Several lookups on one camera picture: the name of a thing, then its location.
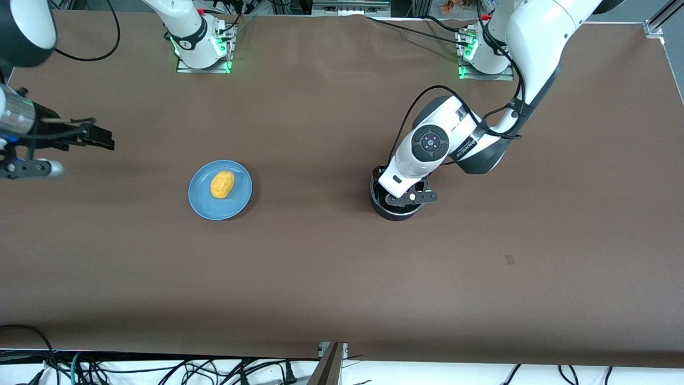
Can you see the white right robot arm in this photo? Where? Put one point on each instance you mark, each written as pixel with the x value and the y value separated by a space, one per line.
pixel 184 21

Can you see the brown table cover sheet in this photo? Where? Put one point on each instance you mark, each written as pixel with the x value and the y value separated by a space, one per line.
pixel 342 278

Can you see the black round bowl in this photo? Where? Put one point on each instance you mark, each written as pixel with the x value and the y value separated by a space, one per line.
pixel 398 213

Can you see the round blue plate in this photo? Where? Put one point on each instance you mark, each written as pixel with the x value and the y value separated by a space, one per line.
pixel 238 200

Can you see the aluminium profile bar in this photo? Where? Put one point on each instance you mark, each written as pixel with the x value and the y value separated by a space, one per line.
pixel 660 21

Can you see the metal base plate of left arm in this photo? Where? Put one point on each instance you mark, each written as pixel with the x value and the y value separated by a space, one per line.
pixel 481 76

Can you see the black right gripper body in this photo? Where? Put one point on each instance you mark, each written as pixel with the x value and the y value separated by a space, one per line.
pixel 52 130

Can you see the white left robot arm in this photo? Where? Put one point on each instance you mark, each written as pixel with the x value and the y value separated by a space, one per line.
pixel 534 32

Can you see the black power plug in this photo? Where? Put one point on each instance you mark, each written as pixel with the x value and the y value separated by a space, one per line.
pixel 289 373

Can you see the yellow potato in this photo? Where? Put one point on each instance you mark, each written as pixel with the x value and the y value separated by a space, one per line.
pixel 223 184

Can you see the grey metal table bracket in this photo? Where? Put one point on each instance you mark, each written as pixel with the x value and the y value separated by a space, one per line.
pixel 328 369

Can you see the metal base plate of right arm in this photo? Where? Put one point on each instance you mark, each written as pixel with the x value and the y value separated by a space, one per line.
pixel 184 68

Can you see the metal frame behind table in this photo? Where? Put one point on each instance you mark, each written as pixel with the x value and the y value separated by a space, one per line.
pixel 350 6

